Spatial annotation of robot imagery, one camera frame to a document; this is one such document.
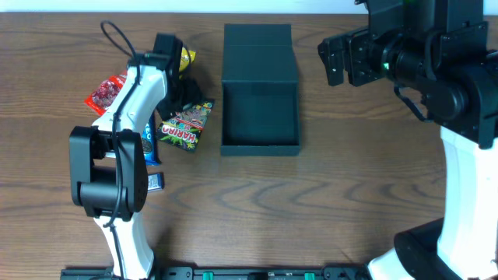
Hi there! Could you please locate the Haribo gummy bag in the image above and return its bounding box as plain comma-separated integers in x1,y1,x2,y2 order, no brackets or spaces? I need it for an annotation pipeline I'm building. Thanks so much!
156,99,215,152

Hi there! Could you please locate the yellow candy bag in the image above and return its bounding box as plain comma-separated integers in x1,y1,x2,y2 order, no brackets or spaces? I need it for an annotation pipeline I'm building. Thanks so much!
179,47,197,74

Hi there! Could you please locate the red Hacks candy bag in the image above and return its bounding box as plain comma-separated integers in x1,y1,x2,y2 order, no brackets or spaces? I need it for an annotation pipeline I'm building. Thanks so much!
84,71,127,116

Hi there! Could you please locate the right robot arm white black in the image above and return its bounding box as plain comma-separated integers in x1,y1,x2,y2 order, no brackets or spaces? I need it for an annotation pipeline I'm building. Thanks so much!
317,0,497,279

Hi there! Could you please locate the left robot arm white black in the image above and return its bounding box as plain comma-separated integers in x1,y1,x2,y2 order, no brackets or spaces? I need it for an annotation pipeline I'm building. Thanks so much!
61,33,186,279

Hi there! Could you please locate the blue Oreo pack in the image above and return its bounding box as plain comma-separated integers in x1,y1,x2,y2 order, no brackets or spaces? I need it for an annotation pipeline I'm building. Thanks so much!
141,114,160,166

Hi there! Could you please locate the dark green open box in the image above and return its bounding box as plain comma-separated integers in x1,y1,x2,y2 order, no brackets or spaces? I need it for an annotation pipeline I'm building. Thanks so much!
220,24,301,156

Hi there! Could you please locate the small blue barcode packet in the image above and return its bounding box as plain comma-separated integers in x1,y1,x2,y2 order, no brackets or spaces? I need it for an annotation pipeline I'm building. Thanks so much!
148,173,164,192

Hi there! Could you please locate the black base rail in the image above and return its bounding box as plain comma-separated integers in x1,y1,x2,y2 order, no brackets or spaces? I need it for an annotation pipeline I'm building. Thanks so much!
59,264,371,280

